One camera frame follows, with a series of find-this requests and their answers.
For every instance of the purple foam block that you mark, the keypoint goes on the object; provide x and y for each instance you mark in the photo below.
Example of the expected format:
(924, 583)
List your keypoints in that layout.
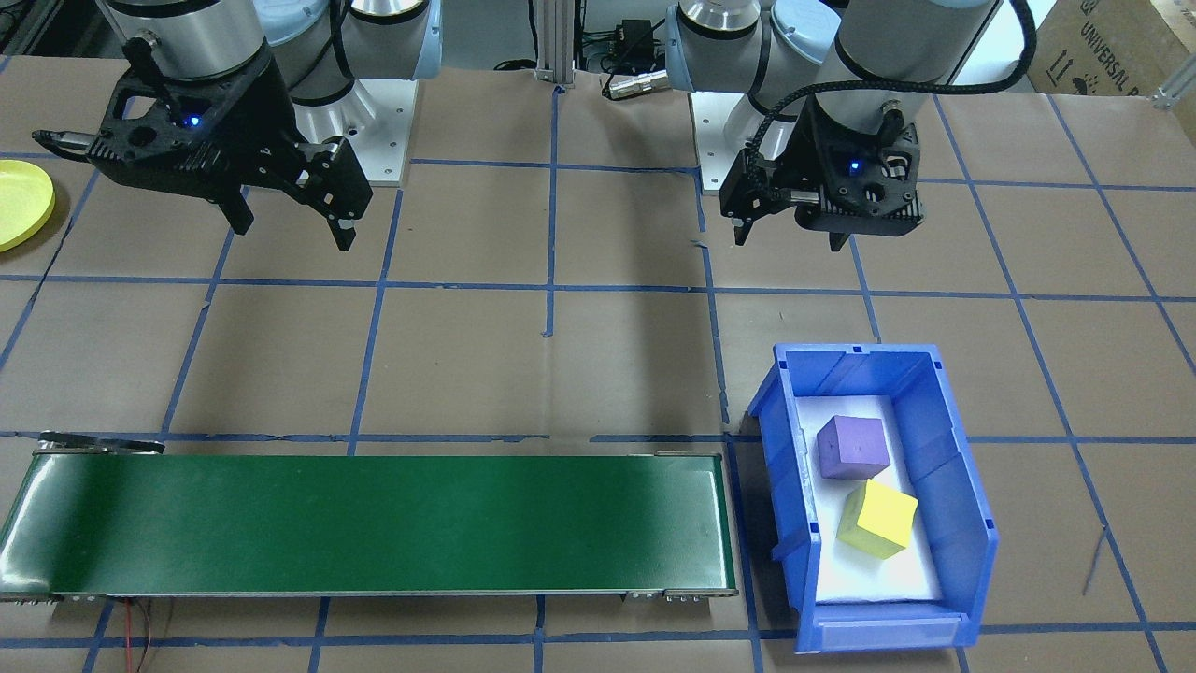
(852, 449)

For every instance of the yellow foam block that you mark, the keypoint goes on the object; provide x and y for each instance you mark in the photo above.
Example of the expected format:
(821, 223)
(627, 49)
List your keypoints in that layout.
(876, 519)

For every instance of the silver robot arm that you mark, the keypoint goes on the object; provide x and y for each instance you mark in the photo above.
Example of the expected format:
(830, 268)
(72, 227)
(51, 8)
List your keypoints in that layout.
(187, 28)
(897, 37)

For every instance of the yellow plate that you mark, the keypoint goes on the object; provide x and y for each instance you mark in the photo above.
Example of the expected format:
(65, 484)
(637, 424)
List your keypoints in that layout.
(21, 206)

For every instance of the silver cylindrical connector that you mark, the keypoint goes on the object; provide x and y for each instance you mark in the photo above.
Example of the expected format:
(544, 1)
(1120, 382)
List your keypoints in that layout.
(635, 84)

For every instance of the small black power adapter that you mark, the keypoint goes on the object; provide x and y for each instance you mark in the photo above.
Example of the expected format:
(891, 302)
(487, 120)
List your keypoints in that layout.
(635, 42)

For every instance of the brown cardboard box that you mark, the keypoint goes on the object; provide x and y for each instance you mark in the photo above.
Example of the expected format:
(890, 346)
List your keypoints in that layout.
(1112, 47)

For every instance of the blue plastic storage bin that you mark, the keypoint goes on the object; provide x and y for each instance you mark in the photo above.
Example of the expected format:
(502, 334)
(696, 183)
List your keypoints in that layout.
(962, 523)

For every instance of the green conveyor belt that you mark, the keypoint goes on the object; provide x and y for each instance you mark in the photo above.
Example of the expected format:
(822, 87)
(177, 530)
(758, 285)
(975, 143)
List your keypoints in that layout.
(374, 523)

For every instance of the white square base plate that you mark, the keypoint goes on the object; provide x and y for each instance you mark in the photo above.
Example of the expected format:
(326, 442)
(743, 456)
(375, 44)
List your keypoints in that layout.
(388, 131)
(715, 173)

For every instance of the aluminium corner bracket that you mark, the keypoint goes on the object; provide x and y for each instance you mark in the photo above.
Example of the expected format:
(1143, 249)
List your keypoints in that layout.
(1175, 93)

